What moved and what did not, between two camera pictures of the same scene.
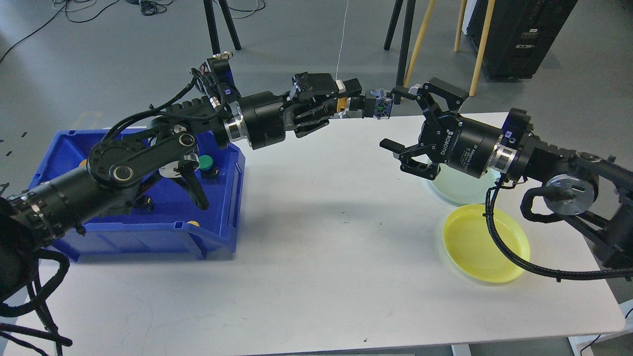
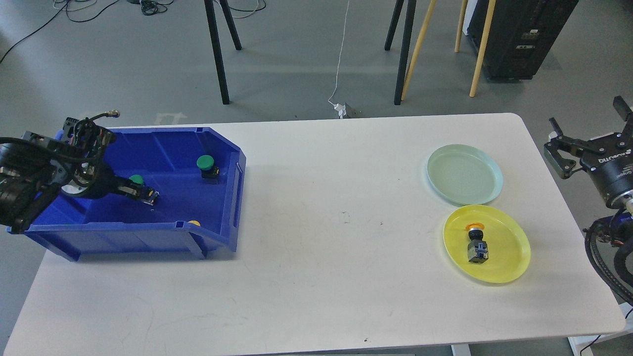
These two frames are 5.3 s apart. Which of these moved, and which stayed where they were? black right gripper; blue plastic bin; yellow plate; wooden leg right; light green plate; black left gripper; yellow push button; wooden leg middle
Moved: black left gripper; yellow push button; black right gripper
Stayed: yellow plate; light green plate; wooden leg middle; wooden leg right; blue plastic bin
